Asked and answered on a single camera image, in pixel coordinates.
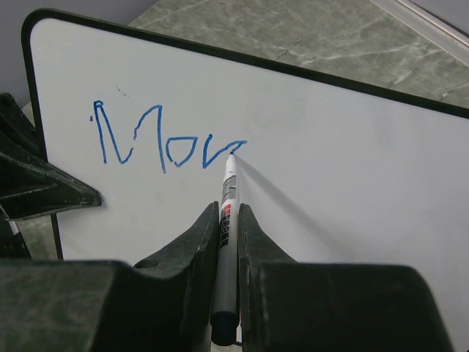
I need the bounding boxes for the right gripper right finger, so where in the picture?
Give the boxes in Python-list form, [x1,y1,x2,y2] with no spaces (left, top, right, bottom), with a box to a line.
[238,205,453,351]

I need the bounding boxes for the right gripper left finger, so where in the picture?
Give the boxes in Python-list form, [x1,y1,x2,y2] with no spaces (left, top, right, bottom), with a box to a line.
[1,202,219,351]

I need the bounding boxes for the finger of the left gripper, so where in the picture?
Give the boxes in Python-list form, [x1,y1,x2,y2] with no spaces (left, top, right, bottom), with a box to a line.
[1,92,46,161]
[1,133,102,220]

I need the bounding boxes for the white marker pen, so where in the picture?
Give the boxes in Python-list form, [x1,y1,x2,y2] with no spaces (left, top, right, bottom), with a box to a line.
[210,153,240,346]

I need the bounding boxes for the white whiteboard black frame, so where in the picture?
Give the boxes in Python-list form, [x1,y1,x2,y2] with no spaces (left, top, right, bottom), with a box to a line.
[22,10,468,345]

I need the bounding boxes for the aluminium frame rail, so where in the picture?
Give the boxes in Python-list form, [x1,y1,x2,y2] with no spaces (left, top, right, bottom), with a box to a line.
[373,0,468,56]

